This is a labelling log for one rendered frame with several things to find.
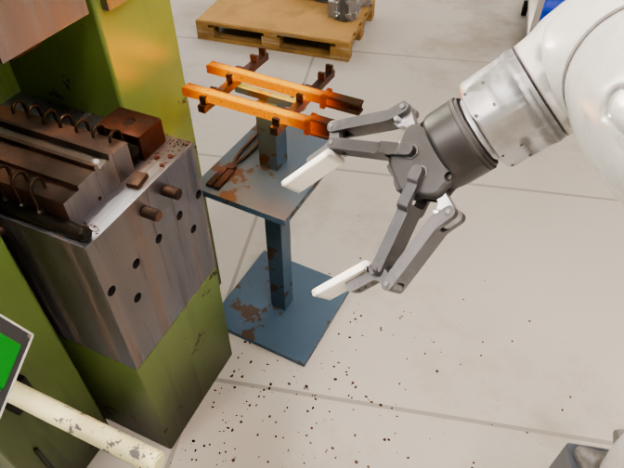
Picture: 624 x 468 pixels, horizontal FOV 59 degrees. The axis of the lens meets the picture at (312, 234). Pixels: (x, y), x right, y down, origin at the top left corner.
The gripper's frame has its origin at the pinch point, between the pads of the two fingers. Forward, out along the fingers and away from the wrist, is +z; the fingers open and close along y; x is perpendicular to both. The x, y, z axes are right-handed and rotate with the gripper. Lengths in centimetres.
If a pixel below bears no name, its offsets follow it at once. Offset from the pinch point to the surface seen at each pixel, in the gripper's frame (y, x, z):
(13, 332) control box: -10, -6, 53
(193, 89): -75, 34, 42
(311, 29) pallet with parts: -240, 189, 73
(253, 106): -64, 41, 31
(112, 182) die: -46, 16, 54
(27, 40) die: -51, -13, 33
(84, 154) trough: -52, 10, 54
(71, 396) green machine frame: -20, 39, 112
